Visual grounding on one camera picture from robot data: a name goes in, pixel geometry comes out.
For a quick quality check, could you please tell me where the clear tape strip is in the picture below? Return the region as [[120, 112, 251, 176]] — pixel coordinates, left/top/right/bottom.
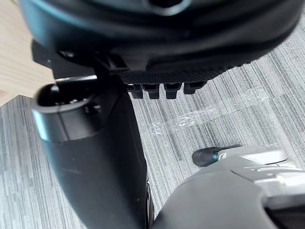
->
[[150, 87, 270, 136]]

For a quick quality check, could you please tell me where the dark right robot foot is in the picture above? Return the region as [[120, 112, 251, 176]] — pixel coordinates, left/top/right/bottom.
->
[[192, 144, 243, 167]]

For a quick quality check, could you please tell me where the light wooden cabinet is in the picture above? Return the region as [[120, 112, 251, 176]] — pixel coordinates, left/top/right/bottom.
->
[[0, 0, 57, 108]]

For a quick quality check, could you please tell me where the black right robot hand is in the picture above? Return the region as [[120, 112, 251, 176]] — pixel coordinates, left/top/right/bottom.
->
[[19, 0, 305, 229]]

